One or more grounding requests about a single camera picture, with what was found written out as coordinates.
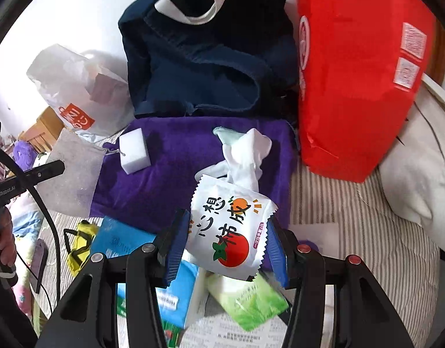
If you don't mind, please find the white sponge block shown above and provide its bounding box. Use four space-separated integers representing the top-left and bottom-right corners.
119 128 151 175

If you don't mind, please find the pastel patterned quilt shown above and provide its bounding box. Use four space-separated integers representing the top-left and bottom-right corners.
5 188 45 327

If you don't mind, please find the purple towel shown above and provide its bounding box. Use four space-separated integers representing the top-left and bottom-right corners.
89 116 321 272

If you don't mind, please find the white tomato print snack packet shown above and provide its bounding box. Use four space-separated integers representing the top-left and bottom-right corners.
184 174 279 281

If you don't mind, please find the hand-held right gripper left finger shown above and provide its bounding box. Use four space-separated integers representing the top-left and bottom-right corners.
36 208 192 348

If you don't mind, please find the blue tissue pack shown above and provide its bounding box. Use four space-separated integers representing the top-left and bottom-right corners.
90 215 199 330

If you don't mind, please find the green tissue packet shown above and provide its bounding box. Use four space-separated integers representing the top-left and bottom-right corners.
206 272 290 332

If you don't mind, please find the navy tote bag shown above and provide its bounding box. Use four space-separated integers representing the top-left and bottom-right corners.
118 0 299 118

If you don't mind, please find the person's dark clothing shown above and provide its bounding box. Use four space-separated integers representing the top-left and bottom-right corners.
0 279 39 348

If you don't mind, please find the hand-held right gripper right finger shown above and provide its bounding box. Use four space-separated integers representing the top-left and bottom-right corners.
266 215 415 348

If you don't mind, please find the black cable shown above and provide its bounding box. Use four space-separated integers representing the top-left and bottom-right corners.
0 141 61 338

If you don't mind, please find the white plastic shopping bag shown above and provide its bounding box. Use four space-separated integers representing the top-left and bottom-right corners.
26 43 136 136

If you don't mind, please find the yellow and black pouch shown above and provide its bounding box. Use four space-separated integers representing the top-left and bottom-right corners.
64 220 100 278

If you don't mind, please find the wooden bed frame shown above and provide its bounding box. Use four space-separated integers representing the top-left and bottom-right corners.
431 14 445 88

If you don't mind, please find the purple fluffy item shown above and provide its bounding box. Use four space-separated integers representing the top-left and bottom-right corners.
13 141 36 169

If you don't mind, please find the smartphone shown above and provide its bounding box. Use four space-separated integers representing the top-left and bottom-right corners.
30 239 49 294

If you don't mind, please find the green snack packet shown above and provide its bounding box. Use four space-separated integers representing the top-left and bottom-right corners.
117 283 185 348

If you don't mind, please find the wooden nightstand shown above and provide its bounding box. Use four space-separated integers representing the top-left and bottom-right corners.
19 107 65 153

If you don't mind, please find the white sock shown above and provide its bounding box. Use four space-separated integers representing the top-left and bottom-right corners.
201 127 273 193

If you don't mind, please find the grey drawstring pouch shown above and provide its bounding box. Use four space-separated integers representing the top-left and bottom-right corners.
36 128 106 218

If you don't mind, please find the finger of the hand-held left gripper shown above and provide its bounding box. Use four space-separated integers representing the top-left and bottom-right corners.
15 160 66 190

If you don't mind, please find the red paper bag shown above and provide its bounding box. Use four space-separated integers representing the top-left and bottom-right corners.
294 0 436 184

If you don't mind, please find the cream cloth bag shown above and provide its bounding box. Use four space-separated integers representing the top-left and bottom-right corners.
380 76 445 258

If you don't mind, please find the person's left hand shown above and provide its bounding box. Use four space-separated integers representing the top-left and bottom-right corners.
0 207 17 259

